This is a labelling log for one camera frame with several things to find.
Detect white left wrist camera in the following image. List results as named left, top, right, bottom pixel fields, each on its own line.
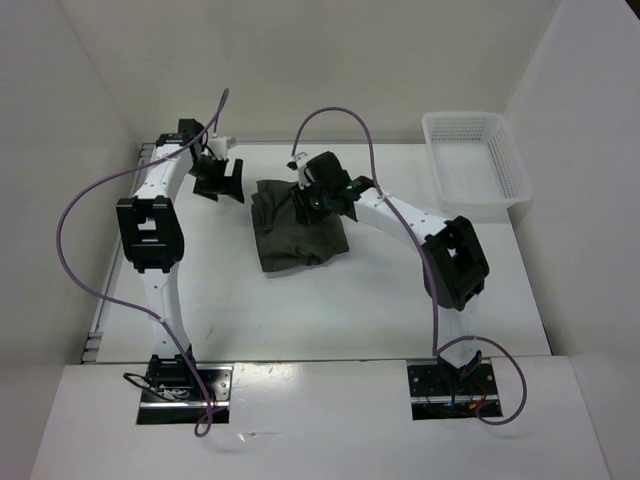
left=206, top=135, right=237, bottom=160

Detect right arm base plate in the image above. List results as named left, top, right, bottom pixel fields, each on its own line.
left=406, top=360, right=503, bottom=421

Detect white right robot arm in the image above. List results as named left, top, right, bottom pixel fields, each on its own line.
left=287, top=151, right=489, bottom=393

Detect white plastic basket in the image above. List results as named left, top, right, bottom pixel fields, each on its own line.
left=422, top=111, right=533, bottom=217

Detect dark green shorts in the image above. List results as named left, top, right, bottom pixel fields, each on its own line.
left=251, top=180, right=350, bottom=273

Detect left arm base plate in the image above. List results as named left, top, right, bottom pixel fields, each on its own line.
left=128, top=364, right=234, bottom=426

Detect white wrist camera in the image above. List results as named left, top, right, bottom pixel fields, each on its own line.
left=206, top=135, right=237, bottom=160
left=287, top=152, right=313, bottom=189

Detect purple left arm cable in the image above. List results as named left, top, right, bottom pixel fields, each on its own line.
left=55, top=88, right=231, bottom=439

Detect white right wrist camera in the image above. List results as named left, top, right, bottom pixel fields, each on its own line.
left=287, top=152, right=313, bottom=189

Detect aluminium table edge rail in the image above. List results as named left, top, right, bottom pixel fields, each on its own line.
left=80, top=142, right=154, bottom=365

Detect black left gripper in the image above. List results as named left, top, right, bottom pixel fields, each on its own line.
left=187, top=156, right=243, bottom=204

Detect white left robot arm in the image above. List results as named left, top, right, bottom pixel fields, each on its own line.
left=116, top=119, right=244, bottom=400

